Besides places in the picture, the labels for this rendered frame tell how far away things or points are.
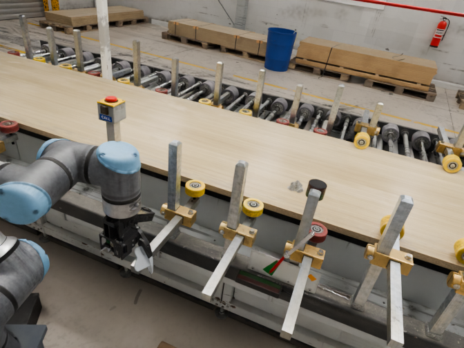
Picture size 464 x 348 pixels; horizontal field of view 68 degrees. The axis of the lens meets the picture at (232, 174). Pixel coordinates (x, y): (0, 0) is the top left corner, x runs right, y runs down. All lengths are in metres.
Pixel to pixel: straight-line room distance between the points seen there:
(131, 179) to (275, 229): 0.84
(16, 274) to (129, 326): 0.95
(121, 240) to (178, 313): 1.22
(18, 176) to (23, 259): 0.52
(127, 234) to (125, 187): 0.16
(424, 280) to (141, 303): 1.43
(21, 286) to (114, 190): 0.52
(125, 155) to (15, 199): 0.22
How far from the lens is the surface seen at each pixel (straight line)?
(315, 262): 1.25
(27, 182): 0.74
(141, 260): 0.96
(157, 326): 2.03
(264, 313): 1.92
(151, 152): 1.62
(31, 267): 1.25
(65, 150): 0.83
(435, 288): 1.58
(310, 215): 1.14
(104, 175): 0.79
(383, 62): 6.88
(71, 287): 2.27
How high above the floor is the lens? 1.69
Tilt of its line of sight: 32 degrees down
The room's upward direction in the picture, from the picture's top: 8 degrees clockwise
